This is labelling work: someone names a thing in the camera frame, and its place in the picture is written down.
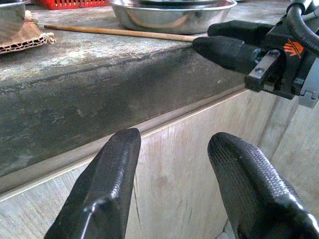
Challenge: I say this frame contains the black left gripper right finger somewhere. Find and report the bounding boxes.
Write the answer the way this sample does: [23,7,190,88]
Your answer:
[207,131,319,239]

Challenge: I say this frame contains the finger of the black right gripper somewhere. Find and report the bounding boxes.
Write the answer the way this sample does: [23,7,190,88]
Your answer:
[207,20,275,48]
[192,35,262,75]

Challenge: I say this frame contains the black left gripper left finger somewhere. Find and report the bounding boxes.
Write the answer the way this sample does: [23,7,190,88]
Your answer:
[44,127,142,239]

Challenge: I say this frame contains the long wooden chopstick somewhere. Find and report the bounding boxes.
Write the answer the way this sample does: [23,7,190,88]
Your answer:
[43,24,199,43]

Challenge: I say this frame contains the stainless steel bowl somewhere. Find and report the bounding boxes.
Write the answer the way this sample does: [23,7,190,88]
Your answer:
[0,0,27,43]

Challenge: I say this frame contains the stacked stainless steel plates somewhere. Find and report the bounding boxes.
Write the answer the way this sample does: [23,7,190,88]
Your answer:
[108,0,238,35]

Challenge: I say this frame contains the red plastic basket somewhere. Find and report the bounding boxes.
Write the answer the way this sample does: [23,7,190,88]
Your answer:
[34,0,110,10]

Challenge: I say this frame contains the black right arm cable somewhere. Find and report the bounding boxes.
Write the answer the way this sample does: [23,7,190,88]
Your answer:
[286,0,319,52]

